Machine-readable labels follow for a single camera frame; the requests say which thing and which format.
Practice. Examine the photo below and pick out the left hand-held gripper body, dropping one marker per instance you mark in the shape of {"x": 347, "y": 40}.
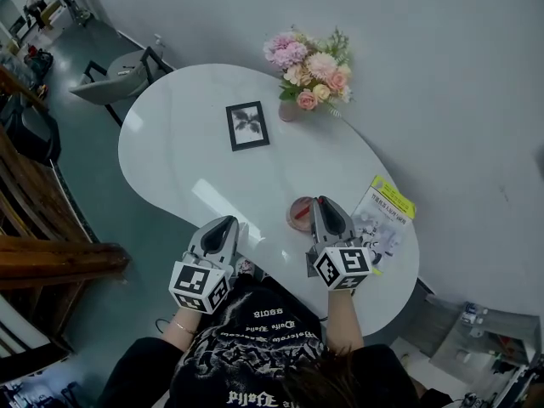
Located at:
{"x": 195, "y": 283}

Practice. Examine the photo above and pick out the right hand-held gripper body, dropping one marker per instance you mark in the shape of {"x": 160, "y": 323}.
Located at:
{"x": 346, "y": 268}

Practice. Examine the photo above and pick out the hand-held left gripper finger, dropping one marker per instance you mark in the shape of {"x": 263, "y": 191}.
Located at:
{"x": 233, "y": 242}
{"x": 196, "y": 242}

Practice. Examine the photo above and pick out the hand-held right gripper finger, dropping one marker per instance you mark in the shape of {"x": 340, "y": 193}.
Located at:
{"x": 318, "y": 228}
{"x": 347, "y": 225}

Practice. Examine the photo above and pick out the pink ribbed cup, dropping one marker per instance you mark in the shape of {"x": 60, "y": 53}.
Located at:
{"x": 297, "y": 223}

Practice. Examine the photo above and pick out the person's left forearm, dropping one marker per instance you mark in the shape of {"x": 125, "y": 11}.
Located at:
{"x": 183, "y": 327}

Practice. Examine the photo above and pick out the person's right forearm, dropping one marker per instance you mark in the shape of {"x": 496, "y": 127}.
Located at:
{"x": 344, "y": 321}

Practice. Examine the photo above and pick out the person's left shoe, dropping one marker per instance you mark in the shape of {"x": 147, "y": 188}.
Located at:
{"x": 245, "y": 267}

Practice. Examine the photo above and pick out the yellow-green and white book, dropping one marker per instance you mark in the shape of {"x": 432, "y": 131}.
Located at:
{"x": 384, "y": 211}

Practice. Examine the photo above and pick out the white curved table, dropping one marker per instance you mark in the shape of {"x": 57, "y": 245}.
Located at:
{"x": 191, "y": 177}

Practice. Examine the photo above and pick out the person's black printed shirt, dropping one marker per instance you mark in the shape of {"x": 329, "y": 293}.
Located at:
{"x": 255, "y": 355}

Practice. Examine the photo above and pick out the pink vase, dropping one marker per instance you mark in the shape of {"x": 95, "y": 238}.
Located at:
{"x": 288, "y": 112}

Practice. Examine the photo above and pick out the grey shelf unit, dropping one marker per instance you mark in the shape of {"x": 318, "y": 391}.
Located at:
{"x": 476, "y": 342}

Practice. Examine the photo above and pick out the brown wooden stair railing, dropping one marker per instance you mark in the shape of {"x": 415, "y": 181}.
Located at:
{"x": 38, "y": 236}

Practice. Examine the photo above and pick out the pink flower bouquet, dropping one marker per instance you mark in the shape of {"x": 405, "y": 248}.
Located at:
{"x": 310, "y": 66}

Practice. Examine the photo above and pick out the grey chair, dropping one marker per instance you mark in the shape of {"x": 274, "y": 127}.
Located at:
{"x": 115, "y": 83}

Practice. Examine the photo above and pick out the black chair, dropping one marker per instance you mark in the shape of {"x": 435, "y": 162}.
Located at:
{"x": 30, "y": 134}

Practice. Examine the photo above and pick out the black picture frame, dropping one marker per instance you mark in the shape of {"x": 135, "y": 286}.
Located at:
{"x": 247, "y": 126}

